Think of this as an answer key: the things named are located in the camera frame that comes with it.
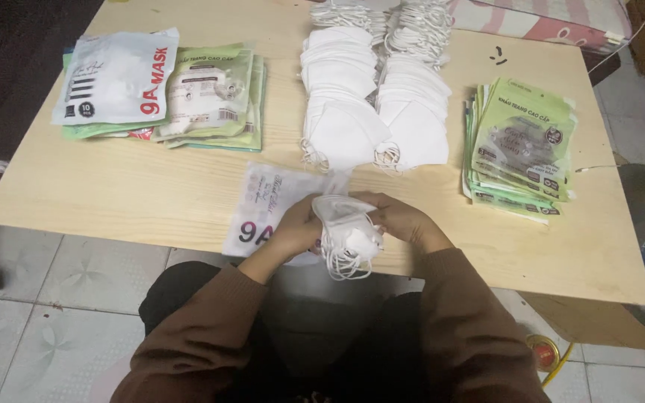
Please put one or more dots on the clear printed mask bag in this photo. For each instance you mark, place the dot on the clear printed mask bag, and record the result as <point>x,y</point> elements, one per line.
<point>269,207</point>

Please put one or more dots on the bundle of white face masks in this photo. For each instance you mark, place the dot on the bundle of white face masks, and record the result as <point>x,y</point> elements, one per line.
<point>347,235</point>

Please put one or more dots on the person's left fingers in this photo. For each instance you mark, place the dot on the person's left fingers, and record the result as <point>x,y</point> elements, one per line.
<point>316,201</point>

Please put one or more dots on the person's right fingers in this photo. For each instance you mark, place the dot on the person's right fingers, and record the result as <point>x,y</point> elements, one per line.
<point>368,198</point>

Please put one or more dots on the person's left hand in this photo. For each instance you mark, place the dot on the person's left hand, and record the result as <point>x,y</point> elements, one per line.
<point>295,228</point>

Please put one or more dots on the wooden table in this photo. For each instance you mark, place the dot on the wooden table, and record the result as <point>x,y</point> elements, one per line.
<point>188,190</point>

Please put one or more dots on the row of white face masks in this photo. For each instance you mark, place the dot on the row of white face masks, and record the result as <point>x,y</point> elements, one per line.
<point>340,89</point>
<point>415,95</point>

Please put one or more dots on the person's right hand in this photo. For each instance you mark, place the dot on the person's right hand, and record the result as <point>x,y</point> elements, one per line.
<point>403,217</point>

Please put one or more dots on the pile of filled green packets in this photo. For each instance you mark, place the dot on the pile of filled green packets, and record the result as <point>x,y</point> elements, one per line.
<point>216,101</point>

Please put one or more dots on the pink patterned mattress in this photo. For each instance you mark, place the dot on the pink patterned mattress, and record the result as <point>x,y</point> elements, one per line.
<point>546,19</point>

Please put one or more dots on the white packed mask bag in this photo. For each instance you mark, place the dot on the white packed mask bag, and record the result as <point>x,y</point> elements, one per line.
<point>115,78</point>

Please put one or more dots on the red yellow round object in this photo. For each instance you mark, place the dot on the red yellow round object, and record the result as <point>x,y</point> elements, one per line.
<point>544,354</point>

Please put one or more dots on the stack of empty green bags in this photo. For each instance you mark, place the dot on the stack of empty green bags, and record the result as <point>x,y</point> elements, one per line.
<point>521,148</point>

